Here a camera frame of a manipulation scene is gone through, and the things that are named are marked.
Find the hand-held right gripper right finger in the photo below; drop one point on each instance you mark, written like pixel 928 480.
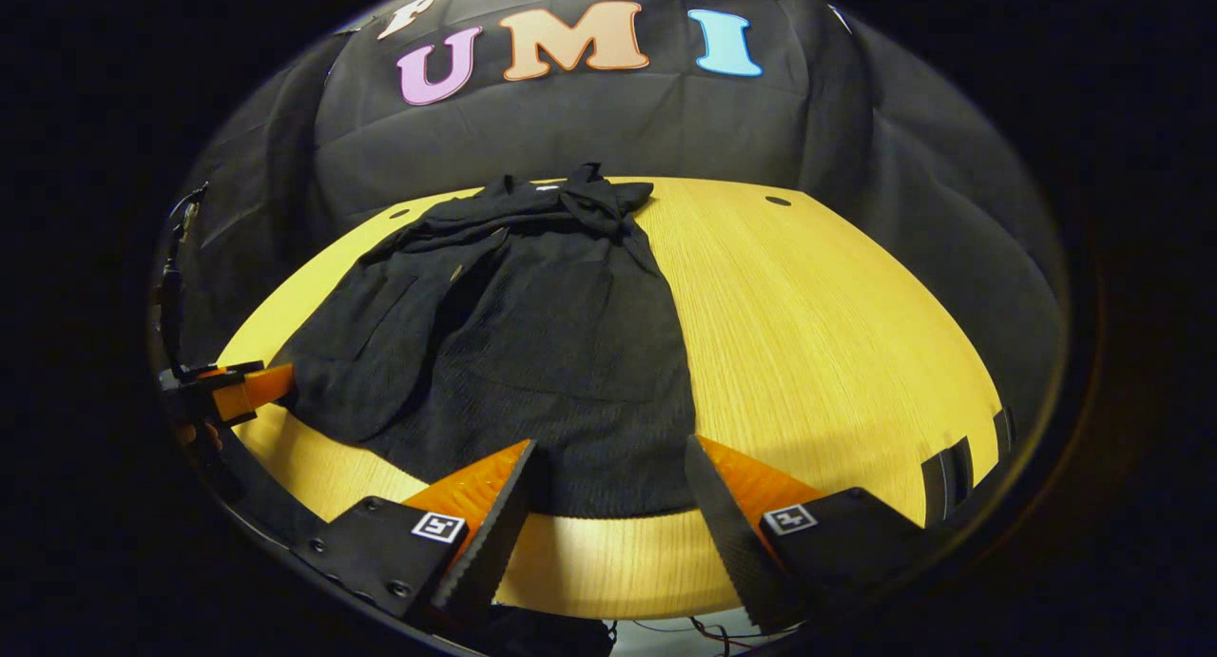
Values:
pixel 732 543

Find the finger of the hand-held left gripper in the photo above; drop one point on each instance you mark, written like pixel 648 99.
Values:
pixel 252 391

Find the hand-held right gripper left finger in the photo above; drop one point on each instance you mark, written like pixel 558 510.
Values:
pixel 485 548

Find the black garment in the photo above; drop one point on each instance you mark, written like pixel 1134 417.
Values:
pixel 542 353

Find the black backdrop cloth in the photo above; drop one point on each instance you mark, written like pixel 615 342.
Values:
pixel 570 125

